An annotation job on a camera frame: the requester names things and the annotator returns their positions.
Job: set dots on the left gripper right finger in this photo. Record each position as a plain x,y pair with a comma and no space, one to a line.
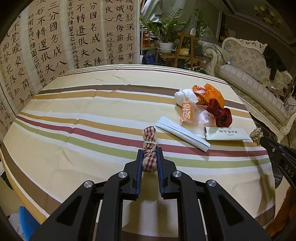
205,210

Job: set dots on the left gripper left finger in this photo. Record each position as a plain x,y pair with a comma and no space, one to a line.
94,210

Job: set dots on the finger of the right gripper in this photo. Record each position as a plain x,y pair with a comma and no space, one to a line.
282,157

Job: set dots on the pale green wipes packet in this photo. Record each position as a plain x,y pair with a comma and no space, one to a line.
225,134

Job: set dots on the checkered cloth bundle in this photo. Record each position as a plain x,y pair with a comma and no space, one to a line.
150,145

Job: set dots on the orange plastic bag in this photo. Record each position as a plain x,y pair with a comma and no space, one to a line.
204,94

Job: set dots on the white tissue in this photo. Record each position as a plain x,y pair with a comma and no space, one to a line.
185,94

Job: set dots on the brown patterned small pouch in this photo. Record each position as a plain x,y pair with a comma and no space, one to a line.
256,135

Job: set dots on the dark red crumpled bag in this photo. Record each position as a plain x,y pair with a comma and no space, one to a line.
223,117

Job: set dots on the striped tablecloth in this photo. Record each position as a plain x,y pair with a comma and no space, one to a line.
86,124

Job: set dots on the black jacket on sofa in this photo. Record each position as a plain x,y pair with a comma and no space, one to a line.
273,61

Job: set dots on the white orange printed bag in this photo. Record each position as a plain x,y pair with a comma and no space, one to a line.
197,115

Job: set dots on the grey white long box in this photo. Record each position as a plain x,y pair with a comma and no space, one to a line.
184,134

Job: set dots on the ornate white sofa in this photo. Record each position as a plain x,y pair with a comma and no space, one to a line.
242,65

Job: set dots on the wooden plant stand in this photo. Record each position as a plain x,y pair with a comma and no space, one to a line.
182,53

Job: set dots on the ceiling chandelier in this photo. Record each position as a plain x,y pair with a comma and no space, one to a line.
269,16

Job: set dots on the tall green potted plant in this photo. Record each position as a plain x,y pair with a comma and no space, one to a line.
199,29

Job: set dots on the potted plant white pot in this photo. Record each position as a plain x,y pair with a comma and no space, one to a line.
165,31

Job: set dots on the metal storage shelf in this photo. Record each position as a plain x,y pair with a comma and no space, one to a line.
148,47

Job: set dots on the calligraphy folding screen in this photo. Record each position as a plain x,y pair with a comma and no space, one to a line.
49,38

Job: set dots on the grey-green curtain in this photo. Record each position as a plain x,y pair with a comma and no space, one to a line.
158,11

